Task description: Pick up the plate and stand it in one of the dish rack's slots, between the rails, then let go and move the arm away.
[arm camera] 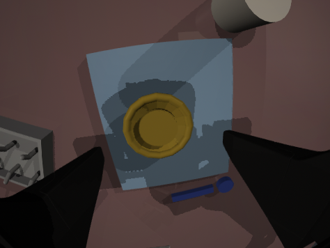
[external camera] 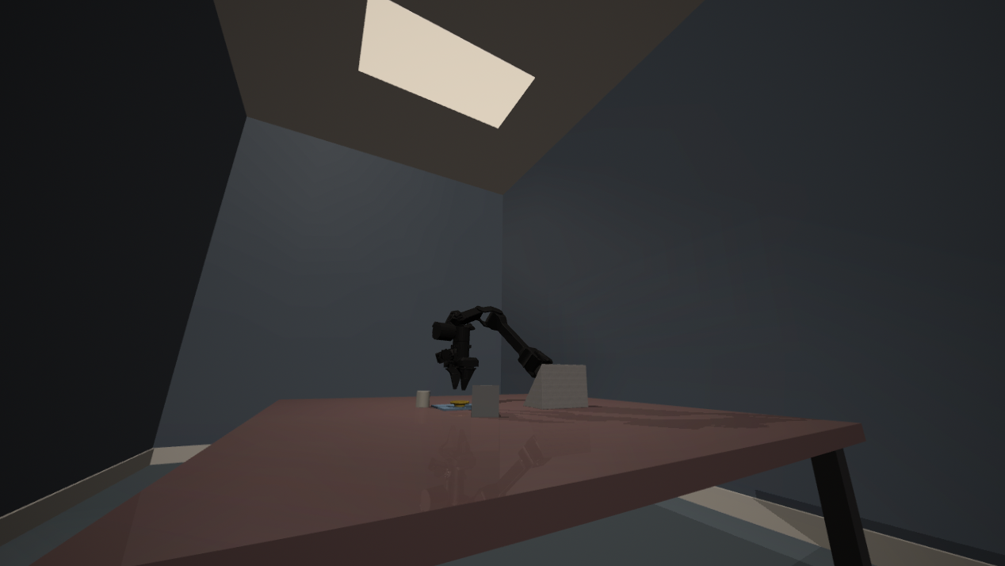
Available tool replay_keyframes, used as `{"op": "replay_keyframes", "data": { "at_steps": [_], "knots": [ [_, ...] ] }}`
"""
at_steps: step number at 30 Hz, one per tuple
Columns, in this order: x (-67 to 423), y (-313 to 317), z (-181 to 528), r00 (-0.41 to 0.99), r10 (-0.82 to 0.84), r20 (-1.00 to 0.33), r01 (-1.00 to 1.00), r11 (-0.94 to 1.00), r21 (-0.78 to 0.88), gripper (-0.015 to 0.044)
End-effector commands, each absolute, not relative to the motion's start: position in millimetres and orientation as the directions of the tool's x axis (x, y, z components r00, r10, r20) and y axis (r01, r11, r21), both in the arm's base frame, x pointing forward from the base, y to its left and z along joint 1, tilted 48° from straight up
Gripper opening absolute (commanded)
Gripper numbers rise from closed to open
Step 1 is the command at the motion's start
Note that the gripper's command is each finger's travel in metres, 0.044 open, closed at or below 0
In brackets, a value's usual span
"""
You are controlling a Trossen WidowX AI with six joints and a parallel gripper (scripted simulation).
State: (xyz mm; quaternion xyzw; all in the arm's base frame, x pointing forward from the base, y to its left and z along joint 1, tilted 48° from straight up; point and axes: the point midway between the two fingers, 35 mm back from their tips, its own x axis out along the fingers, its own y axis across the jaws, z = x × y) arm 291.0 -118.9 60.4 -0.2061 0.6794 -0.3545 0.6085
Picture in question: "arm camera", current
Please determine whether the light blue flat mat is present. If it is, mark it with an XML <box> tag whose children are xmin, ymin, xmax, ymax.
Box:
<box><xmin>86</xmin><ymin>38</ymin><xmax>234</xmax><ymax>191</ymax></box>

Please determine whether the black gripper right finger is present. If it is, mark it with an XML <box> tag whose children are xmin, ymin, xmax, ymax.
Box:
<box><xmin>223</xmin><ymin>130</ymin><xmax>330</xmax><ymax>248</ymax></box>

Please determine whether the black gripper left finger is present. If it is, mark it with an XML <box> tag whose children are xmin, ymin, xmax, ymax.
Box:
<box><xmin>0</xmin><ymin>146</ymin><xmax>104</xmax><ymax>248</ymax></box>

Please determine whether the grey cylinder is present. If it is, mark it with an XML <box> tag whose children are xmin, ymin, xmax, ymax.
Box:
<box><xmin>212</xmin><ymin>0</ymin><xmax>292</xmax><ymax>33</ymax></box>

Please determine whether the golden yellow round plate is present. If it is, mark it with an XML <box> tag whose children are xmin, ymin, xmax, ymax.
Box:
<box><xmin>123</xmin><ymin>93</ymin><xmax>194</xmax><ymax>160</ymax></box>

